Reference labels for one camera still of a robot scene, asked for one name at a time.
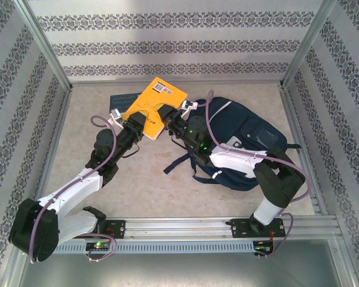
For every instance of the controller board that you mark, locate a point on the controller board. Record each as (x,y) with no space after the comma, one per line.
(261,248)
(98,246)

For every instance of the aluminium frame post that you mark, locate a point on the aluminium frame post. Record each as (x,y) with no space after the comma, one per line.
(309,45)
(42,45)

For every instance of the right aluminium side rail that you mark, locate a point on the right aluminium side rail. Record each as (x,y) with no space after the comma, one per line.
(293,119)

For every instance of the left aluminium frame post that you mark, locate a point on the left aluminium frame post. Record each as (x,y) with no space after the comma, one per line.
(42,45)

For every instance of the left aluminium side rail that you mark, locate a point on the left aluminium side rail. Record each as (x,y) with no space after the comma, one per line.
(61,119)

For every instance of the navy blue backpack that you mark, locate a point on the navy blue backpack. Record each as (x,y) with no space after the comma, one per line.
(242,119)

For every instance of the yellow book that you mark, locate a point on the yellow book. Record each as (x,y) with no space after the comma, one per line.
(161,95)

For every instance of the left controller board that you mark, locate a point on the left controller board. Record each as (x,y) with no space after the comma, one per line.
(98,246)

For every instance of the right controller board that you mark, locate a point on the right controller board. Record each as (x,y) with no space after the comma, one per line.
(261,248)

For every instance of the aluminium mounting rail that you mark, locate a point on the aluminium mounting rail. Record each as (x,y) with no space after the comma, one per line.
(179,227)

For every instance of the aluminium side rail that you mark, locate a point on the aluminium side rail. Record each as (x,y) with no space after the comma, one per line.
(61,119)
(293,119)

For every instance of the navy book with QR code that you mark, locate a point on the navy book with QR code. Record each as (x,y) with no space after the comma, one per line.
(121,101)

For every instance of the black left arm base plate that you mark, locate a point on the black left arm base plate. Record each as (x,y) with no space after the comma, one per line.
(118,228)

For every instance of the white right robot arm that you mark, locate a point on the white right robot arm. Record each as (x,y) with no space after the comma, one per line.
(236,158)

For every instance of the right aluminium frame post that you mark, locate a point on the right aluminium frame post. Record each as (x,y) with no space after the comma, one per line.
(309,45)

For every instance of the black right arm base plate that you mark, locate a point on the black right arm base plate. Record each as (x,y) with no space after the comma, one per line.
(237,228)

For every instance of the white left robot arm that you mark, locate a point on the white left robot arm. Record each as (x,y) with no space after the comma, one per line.
(71,191)

